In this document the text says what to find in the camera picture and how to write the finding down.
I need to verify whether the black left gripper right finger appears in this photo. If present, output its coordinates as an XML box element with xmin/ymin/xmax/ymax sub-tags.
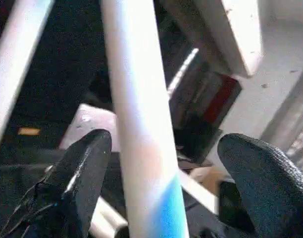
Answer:
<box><xmin>217</xmin><ymin>133</ymin><xmax>303</xmax><ymax>238</ymax></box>

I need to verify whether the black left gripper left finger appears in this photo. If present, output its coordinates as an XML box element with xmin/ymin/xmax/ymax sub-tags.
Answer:
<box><xmin>0</xmin><ymin>128</ymin><xmax>112</xmax><ymax>238</ymax></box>

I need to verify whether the white plastic table leg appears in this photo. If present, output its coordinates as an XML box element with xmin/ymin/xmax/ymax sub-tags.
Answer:
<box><xmin>0</xmin><ymin>0</ymin><xmax>54</xmax><ymax>154</ymax></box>
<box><xmin>101</xmin><ymin>0</ymin><xmax>192</xmax><ymax>238</ymax></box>

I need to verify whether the small gold label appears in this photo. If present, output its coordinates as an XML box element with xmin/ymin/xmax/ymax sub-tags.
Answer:
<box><xmin>17</xmin><ymin>127</ymin><xmax>41</xmax><ymax>136</ymax></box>

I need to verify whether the black box with red stripe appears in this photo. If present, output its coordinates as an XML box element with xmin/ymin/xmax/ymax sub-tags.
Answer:
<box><xmin>167</xmin><ymin>47</ymin><xmax>243</xmax><ymax>162</ymax></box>

